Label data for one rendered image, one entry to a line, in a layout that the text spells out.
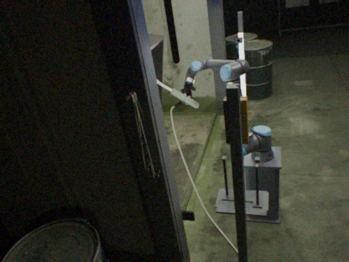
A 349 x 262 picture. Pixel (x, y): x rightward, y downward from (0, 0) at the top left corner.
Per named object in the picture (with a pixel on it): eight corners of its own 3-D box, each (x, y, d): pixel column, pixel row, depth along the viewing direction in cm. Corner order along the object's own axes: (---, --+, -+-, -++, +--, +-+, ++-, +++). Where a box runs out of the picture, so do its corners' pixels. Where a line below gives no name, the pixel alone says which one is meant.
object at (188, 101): (186, 109, 299) (200, 103, 281) (184, 113, 297) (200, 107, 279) (144, 85, 275) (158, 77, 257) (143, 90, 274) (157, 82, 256)
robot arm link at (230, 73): (260, 152, 246) (243, 60, 224) (243, 160, 240) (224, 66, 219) (248, 148, 260) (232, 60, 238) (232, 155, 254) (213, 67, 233)
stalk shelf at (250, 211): (215, 213, 194) (215, 211, 193) (220, 189, 212) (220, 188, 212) (266, 217, 184) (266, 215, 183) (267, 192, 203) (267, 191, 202)
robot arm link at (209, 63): (255, 57, 230) (209, 56, 289) (241, 61, 226) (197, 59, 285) (257, 72, 234) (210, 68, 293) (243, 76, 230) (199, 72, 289)
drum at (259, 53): (236, 91, 557) (233, 42, 515) (268, 87, 552) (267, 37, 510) (242, 104, 506) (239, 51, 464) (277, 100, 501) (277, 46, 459)
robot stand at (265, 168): (279, 201, 301) (280, 146, 270) (280, 224, 276) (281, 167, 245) (247, 199, 310) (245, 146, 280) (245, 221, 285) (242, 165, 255)
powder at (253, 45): (234, 44, 515) (234, 43, 514) (267, 40, 510) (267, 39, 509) (240, 52, 467) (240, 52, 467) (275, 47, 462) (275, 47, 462)
